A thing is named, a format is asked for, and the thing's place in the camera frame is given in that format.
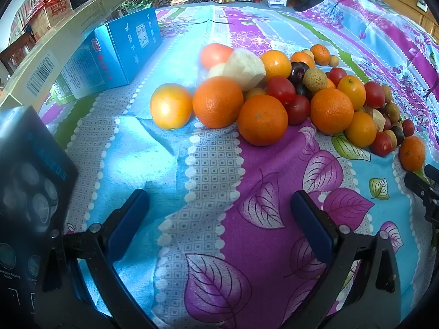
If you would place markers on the blue carton box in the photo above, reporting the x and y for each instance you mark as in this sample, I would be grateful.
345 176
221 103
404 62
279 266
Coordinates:
127 41

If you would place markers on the dark cloth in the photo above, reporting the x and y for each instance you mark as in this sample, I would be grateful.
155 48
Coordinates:
310 0

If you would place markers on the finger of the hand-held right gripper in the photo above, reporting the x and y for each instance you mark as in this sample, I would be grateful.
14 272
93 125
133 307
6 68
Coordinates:
416 182
432 172

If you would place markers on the pile of oranges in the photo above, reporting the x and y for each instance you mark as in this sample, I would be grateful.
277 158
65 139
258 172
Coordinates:
217 102

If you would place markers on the dark cherry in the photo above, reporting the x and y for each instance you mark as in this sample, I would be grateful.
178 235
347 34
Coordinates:
302 90
297 72
398 134

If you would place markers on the large pale sugarcane chunk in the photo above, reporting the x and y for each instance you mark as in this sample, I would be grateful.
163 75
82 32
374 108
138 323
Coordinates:
245 68

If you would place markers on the small white box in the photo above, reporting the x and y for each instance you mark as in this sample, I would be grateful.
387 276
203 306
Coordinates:
276 3

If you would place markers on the black shaver box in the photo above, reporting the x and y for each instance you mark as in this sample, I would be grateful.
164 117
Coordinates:
27 164

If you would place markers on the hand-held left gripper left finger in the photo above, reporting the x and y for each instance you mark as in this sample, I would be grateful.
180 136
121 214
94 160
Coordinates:
128 219

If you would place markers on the large orange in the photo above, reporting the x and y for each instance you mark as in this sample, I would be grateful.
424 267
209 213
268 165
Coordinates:
262 120

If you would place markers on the floral printed bedsheet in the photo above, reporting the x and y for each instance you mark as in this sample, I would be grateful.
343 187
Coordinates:
240 178

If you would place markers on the wall socket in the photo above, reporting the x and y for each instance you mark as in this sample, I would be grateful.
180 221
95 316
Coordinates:
421 5

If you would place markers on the cardboard box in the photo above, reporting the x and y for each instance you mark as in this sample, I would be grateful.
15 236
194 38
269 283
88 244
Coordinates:
51 12

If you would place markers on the long gold gift box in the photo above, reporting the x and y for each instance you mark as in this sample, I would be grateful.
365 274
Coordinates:
68 27

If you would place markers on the wooden headboard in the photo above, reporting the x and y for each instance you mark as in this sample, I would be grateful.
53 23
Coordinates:
404 10

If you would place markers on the dark wooden table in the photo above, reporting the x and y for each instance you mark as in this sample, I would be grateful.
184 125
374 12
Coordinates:
17 53

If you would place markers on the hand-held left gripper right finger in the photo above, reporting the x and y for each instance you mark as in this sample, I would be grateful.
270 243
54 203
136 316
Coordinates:
312 226

